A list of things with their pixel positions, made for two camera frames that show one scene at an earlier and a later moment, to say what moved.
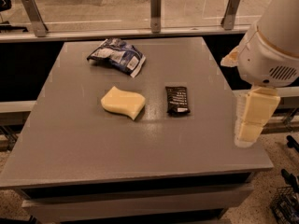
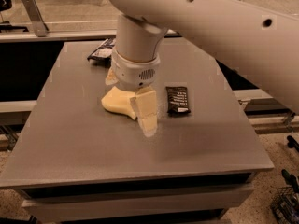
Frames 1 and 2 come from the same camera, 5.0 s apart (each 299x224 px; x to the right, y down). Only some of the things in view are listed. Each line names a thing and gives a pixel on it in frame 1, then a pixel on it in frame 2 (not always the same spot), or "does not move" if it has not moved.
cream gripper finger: x=253 y=109 → x=145 y=105
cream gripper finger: x=231 y=59 → x=110 y=77
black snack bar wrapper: x=177 y=101 does not move
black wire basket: x=285 y=205 does not move
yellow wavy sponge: x=121 y=102 does not move
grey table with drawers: x=77 y=162 does not move
